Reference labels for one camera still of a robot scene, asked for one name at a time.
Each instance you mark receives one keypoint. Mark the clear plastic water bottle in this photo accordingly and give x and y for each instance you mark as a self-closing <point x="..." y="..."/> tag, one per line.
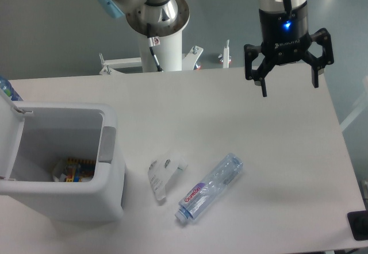
<point x="205" y="191"/>

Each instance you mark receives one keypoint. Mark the colourful trash in can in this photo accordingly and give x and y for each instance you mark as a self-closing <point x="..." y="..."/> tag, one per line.
<point x="74" y="170"/>

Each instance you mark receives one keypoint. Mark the blue bottle behind can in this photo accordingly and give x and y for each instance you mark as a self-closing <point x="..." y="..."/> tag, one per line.
<point x="8" y="89"/>

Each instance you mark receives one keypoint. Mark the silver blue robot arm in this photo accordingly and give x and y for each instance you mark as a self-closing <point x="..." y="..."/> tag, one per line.
<point x="160" y="17"/>

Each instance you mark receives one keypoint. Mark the white plastic wrapper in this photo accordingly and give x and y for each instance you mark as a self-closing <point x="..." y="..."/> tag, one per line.
<point x="162" y="169"/>

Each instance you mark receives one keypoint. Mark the black device at table edge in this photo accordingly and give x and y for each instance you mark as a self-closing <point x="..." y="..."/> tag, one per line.
<point x="358" y="224"/>

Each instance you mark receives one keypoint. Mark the white trash can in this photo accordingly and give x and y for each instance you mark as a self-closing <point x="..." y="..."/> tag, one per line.
<point x="62" y="159"/>

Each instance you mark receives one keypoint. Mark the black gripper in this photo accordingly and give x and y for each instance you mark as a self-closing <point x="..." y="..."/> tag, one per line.
<point x="283" y="37"/>

